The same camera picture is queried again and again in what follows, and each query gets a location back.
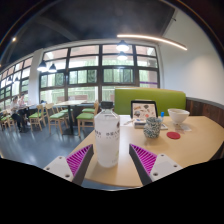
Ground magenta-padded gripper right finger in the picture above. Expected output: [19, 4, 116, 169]
[128, 143, 184, 186]

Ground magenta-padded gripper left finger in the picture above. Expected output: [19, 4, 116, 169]
[43, 143, 95, 187]

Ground clear plastic water bottle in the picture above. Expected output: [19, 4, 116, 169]
[93, 100, 121, 169]

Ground flat round red coaster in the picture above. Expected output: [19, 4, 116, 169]
[166, 131, 182, 140]

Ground green speckled white mug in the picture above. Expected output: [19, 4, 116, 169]
[143, 116, 164, 139]

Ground wooden chairs with green seats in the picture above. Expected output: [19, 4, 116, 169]
[0, 101, 101, 138]

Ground white footed bowl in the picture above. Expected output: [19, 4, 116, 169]
[167, 108, 191, 126]

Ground sticker-covered black tablet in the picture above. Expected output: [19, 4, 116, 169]
[130, 99, 159, 123]

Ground wooden dining table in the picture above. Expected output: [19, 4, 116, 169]
[53, 99, 88, 136]

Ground green upholstered bench backrest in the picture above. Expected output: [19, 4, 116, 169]
[113, 87, 187, 117]

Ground person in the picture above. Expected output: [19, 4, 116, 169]
[9, 95, 24, 133]

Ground large black-framed window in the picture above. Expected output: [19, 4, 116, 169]
[0, 43, 161, 111]

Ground black pendant lamps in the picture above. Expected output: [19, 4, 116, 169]
[4, 39, 131, 84]

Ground curved linear ceiling light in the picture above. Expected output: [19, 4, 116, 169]
[116, 33, 188, 52]

